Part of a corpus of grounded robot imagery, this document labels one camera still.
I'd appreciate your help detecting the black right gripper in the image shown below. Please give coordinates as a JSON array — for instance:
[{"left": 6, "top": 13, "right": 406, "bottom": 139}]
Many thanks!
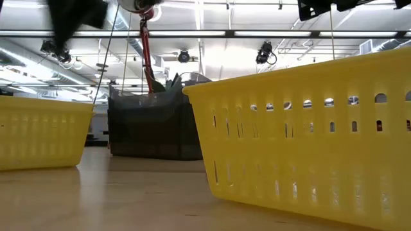
[{"left": 297, "top": 0, "right": 376, "bottom": 22}]

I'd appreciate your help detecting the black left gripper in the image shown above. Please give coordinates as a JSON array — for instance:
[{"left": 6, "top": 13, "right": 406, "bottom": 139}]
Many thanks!
[{"left": 47, "top": 0, "right": 109, "bottom": 55}]

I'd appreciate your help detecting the yellow plastic basket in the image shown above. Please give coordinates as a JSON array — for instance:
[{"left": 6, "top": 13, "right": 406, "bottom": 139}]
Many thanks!
[
  {"left": 0, "top": 95, "right": 95, "bottom": 172},
  {"left": 182, "top": 47, "right": 411, "bottom": 231}
]

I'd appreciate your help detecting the smoke grey plastic bin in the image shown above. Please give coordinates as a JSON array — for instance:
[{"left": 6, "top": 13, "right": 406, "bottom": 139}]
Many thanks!
[
  {"left": 108, "top": 71, "right": 213, "bottom": 108},
  {"left": 107, "top": 96, "right": 204, "bottom": 161}
]

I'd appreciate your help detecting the round grey lamp head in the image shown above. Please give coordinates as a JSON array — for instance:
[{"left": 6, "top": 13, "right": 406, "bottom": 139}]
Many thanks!
[{"left": 116, "top": 0, "right": 164, "bottom": 15}]

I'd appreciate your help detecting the dark clamp base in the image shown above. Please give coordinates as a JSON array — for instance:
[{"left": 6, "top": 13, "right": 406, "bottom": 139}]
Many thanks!
[{"left": 146, "top": 69, "right": 181, "bottom": 94}]

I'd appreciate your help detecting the black ceiling camera cluster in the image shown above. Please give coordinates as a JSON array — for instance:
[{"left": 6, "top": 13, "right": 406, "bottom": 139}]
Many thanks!
[{"left": 39, "top": 39, "right": 73, "bottom": 64}]

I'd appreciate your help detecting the thin yellow cord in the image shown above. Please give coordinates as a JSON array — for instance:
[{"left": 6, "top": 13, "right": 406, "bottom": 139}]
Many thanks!
[
  {"left": 121, "top": 12, "right": 133, "bottom": 94},
  {"left": 329, "top": 8, "right": 336, "bottom": 61}
]

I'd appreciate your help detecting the silver ceiling duct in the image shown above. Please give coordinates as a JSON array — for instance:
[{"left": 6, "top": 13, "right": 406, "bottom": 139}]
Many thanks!
[{"left": 0, "top": 38, "right": 97, "bottom": 87}]

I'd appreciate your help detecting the black hanging cable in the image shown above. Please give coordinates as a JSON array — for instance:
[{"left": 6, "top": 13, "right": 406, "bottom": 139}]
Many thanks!
[{"left": 92, "top": 3, "right": 121, "bottom": 105}]

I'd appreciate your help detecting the black camera with cable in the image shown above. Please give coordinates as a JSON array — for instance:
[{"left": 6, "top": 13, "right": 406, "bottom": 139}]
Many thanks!
[{"left": 255, "top": 40, "right": 278, "bottom": 65}]

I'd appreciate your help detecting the round black overhead camera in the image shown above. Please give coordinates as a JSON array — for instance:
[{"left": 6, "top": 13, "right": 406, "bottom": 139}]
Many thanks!
[{"left": 177, "top": 49, "right": 191, "bottom": 64}]

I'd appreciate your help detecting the black horizontal frame bar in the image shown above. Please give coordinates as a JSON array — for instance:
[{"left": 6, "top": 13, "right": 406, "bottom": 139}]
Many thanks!
[{"left": 0, "top": 29, "right": 411, "bottom": 40}]

